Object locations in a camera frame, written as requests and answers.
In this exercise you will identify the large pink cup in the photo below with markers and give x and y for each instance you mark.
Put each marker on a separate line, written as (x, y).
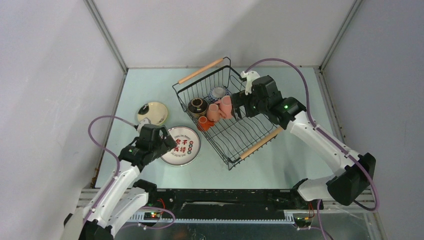
(226, 107)

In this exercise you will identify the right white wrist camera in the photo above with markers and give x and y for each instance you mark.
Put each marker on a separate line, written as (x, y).
(250, 77)

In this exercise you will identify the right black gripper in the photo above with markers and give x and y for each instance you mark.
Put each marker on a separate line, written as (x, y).
(240, 99)

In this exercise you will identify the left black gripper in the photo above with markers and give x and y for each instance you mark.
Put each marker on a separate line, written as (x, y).
(167, 144)

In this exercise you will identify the left wooden rack handle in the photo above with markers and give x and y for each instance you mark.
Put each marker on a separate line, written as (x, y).
(201, 70)

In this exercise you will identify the right wooden rack handle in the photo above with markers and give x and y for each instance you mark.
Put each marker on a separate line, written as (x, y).
(261, 143)

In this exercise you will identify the Just To Eat plate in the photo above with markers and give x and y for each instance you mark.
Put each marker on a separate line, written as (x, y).
(187, 148)

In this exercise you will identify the left controller board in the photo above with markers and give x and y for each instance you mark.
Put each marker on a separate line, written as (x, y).
(150, 216)

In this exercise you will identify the orange cup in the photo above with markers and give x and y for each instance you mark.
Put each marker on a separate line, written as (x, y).
(203, 124)

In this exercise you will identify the right controller board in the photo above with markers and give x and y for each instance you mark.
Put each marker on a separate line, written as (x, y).
(303, 222)

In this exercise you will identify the wooden rack handle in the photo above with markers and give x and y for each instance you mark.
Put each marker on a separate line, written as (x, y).
(201, 70)
(261, 143)

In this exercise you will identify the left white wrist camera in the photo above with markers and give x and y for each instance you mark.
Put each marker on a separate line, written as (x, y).
(143, 122)

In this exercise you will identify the blue white patterned cup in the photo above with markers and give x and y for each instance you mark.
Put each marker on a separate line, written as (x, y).
(217, 93)

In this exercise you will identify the black wire dish rack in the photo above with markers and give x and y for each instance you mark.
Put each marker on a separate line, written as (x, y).
(228, 137)

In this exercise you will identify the dark brown glazed bowl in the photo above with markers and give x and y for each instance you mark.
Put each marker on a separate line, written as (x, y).
(198, 107)

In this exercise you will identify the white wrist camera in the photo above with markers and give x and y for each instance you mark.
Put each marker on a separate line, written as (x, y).
(250, 77)
(143, 122)

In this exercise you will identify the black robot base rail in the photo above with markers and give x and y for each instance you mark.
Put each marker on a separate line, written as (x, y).
(231, 204)

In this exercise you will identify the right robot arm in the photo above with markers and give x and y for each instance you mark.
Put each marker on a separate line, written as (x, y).
(351, 171)

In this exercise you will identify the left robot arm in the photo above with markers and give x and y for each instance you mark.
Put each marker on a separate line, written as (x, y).
(124, 194)

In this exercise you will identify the small pink cup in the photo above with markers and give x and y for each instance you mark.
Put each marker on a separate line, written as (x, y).
(213, 113)

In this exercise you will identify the cream plate with plum blossom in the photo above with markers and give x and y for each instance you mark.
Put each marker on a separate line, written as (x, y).
(155, 112)

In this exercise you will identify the controller board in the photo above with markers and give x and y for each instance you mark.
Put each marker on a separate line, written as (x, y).
(303, 222)
(150, 216)

